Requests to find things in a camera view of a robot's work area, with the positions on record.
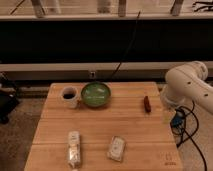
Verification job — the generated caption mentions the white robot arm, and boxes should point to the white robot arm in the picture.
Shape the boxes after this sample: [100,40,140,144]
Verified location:
[160,61,213,115]

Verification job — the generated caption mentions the green ceramic bowl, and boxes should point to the green ceramic bowl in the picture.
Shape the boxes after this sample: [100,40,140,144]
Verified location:
[81,82,111,107]

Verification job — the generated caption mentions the white mug with coffee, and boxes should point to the white mug with coffee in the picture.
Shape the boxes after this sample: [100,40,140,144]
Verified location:
[61,86,80,109]

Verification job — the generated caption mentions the wooden table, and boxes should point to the wooden table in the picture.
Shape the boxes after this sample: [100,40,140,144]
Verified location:
[24,82,183,171]

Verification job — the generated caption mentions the dark red marker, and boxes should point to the dark red marker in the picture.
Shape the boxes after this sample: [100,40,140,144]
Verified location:
[144,96,151,113]

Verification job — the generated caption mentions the small white packet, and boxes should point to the small white packet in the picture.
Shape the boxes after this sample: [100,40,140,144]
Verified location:
[107,136,126,162]

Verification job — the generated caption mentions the black object at left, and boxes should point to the black object at left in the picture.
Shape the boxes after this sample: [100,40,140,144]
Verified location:
[0,72,19,124]

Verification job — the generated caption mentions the black hanging cable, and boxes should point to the black hanging cable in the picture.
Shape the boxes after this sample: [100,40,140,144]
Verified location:
[103,10,142,83]

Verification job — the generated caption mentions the black floor cables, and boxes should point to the black floor cables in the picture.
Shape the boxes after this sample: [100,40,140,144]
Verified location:
[171,99,208,171]

